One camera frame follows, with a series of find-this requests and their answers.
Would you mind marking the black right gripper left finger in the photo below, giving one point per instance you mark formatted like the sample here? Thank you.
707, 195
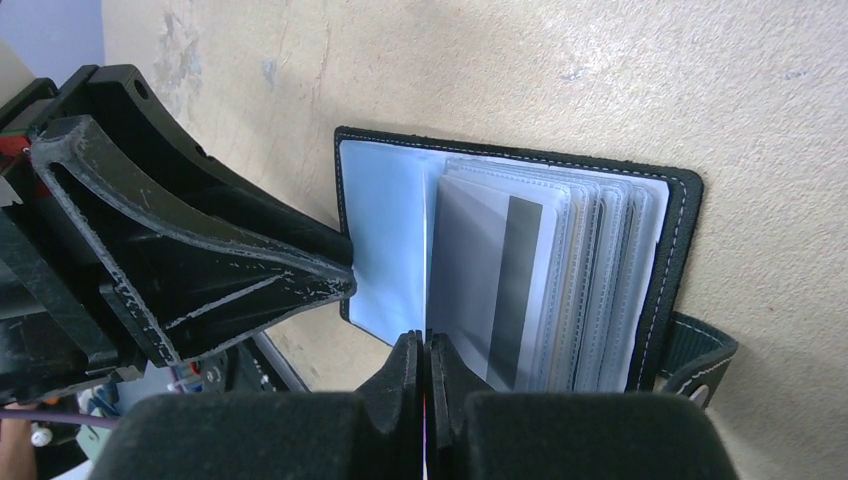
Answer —
374, 432

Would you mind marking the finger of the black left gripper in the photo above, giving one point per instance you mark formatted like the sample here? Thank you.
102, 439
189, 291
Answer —
218, 179

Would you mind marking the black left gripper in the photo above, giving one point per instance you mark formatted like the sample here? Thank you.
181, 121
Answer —
103, 269

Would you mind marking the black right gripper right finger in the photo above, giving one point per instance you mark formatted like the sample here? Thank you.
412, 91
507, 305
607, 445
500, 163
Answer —
475, 432

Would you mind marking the white magnetic stripe card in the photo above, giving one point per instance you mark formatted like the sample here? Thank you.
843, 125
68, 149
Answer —
493, 243

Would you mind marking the black leather card holder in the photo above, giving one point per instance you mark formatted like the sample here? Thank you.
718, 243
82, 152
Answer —
625, 240

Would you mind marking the person's forearm in background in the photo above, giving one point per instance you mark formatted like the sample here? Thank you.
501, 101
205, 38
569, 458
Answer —
18, 460

